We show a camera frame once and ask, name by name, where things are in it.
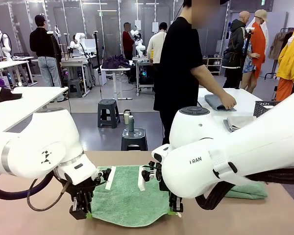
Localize black tripod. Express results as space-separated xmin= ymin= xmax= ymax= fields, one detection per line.
xmin=47 ymin=30 xmax=66 ymax=88
xmin=93 ymin=30 xmax=103 ymax=86
xmin=236 ymin=27 xmax=255 ymax=89

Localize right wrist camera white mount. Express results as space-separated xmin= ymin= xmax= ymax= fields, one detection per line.
xmin=138 ymin=160 xmax=164 ymax=192

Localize black cloth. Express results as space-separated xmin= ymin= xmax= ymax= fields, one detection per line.
xmin=0 ymin=87 xmax=23 ymax=104

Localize black clothes rack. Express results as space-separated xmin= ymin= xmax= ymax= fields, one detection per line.
xmin=264 ymin=27 xmax=294 ymax=80

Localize light grey towel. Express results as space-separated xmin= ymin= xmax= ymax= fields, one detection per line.
xmin=222 ymin=115 xmax=257 ymax=133

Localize man black sweater blue jeans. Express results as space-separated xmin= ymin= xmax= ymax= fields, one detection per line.
xmin=29 ymin=14 xmax=64 ymax=102

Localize purple clothes pile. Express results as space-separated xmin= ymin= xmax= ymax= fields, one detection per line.
xmin=101 ymin=54 xmax=132 ymax=70

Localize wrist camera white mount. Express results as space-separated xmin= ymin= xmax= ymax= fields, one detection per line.
xmin=94 ymin=165 xmax=117 ymax=191
xmin=138 ymin=160 xmax=164 ymax=192

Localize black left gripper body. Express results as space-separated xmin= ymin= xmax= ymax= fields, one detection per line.
xmin=71 ymin=181 xmax=96 ymax=200

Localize mannequin yellow jacket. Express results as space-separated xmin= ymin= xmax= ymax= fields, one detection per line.
xmin=275 ymin=26 xmax=294 ymax=102

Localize dark grey plastic stool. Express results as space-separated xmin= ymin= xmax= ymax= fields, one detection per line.
xmin=67 ymin=78 xmax=84 ymax=98
xmin=121 ymin=127 xmax=148 ymax=151
xmin=97 ymin=99 xmax=121 ymax=129

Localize computer with coloured lights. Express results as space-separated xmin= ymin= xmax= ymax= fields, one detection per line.
xmin=139 ymin=68 xmax=152 ymax=85

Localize grey plastic lattice basket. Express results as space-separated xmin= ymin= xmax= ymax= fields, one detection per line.
xmin=253 ymin=100 xmax=282 ymax=118

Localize white shoe rack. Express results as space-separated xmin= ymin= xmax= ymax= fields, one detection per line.
xmin=202 ymin=55 xmax=223 ymax=76

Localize mannequin orange robe beige cap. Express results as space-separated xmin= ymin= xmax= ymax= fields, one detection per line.
xmin=240 ymin=9 xmax=270 ymax=94

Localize right arm black hose bundle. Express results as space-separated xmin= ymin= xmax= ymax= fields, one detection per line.
xmin=195 ymin=166 xmax=294 ymax=211

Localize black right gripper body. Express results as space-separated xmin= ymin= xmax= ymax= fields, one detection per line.
xmin=168 ymin=190 xmax=184 ymax=205

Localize man white sweater black cap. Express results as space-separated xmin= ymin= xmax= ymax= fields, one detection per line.
xmin=146 ymin=22 xmax=168 ymax=65

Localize long white table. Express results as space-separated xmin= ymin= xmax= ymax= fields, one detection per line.
xmin=0 ymin=60 xmax=39 ymax=87

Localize person's right hand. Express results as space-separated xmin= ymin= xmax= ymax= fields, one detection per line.
xmin=220 ymin=94 xmax=237 ymax=110

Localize person in red top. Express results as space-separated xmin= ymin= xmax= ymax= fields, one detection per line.
xmin=122 ymin=22 xmax=135 ymax=61

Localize dark grey towel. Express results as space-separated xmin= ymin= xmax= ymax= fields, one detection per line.
xmin=204 ymin=94 xmax=237 ymax=112

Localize brown coat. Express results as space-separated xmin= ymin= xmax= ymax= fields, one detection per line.
xmin=268 ymin=31 xmax=289 ymax=60

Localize left arm black hose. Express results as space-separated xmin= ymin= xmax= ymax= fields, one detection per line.
xmin=0 ymin=168 xmax=57 ymax=200

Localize grey robot desk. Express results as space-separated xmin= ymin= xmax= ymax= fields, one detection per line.
xmin=131 ymin=56 xmax=154 ymax=96
xmin=61 ymin=56 xmax=91 ymax=95

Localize thin grey cable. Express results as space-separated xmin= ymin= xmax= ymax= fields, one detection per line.
xmin=26 ymin=180 xmax=72 ymax=212

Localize person's right forearm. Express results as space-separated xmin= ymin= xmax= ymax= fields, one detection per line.
xmin=204 ymin=73 xmax=228 ymax=101

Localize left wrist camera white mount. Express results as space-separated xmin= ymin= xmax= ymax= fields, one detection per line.
xmin=94 ymin=165 xmax=117 ymax=191

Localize person in black t-shirt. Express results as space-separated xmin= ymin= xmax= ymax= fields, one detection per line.
xmin=153 ymin=0 xmax=221 ymax=145

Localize small white standing desk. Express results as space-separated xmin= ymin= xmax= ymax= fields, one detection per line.
xmin=100 ymin=66 xmax=133 ymax=101

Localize mannequin dark hooded jacket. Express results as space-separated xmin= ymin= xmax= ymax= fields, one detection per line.
xmin=221 ymin=11 xmax=251 ymax=89

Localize large white table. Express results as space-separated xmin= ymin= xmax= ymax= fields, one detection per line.
xmin=197 ymin=87 xmax=265 ymax=134
xmin=0 ymin=86 xmax=69 ymax=133

